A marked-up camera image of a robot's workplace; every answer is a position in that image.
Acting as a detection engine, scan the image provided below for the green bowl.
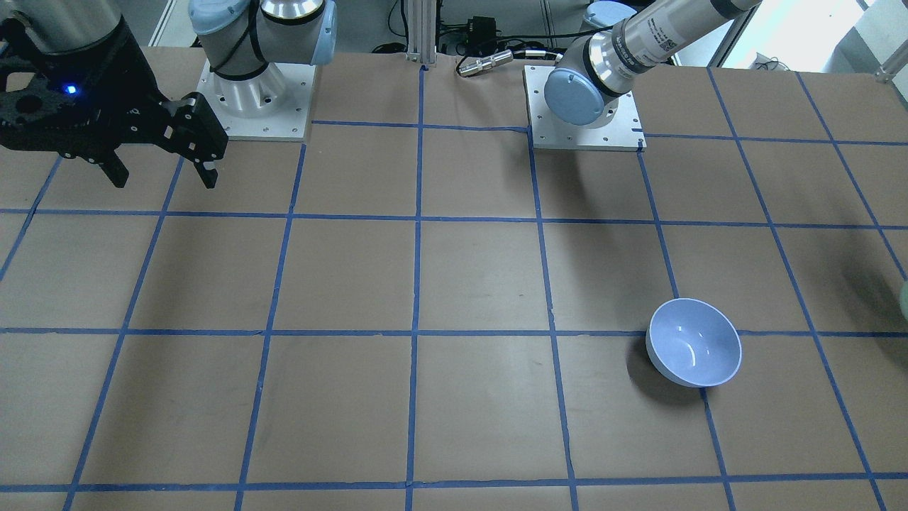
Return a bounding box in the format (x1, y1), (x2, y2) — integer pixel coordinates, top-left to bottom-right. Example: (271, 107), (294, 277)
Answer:
(898, 280), (908, 320)

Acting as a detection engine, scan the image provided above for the silver metal cylinder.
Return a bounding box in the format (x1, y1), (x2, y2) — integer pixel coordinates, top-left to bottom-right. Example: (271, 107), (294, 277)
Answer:
(456, 50), (514, 78)

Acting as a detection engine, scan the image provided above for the black electronics box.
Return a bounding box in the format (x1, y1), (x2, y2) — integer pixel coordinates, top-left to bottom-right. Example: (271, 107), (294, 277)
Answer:
(465, 16), (497, 56)

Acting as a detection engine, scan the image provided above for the blue bowl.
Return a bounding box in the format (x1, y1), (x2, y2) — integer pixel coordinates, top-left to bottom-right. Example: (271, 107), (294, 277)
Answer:
(645, 298), (743, 388)

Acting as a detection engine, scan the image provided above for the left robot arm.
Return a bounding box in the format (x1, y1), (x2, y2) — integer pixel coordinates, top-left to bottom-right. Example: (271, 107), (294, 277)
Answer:
(543, 1), (759, 126)

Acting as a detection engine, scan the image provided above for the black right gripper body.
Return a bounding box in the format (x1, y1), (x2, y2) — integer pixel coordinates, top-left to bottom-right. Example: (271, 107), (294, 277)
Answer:
(2, 14), (178, 160)

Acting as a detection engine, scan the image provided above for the aluminium frame post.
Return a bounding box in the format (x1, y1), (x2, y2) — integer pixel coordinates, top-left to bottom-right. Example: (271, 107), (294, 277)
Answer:
(400, 1), (440, 70)

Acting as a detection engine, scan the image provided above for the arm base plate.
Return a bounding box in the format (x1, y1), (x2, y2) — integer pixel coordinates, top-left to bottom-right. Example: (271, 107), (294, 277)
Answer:
(524, 65), (648, 152)
(196, 62), (320, 142)

